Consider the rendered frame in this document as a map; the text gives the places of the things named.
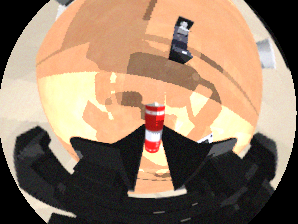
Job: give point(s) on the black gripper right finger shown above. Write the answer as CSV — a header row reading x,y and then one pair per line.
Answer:
x,y
186,157

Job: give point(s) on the red and white striped cylinder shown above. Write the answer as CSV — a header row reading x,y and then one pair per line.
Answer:
x,y
154,118

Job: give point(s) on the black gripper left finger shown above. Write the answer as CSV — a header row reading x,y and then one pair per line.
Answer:
x,y
123,156

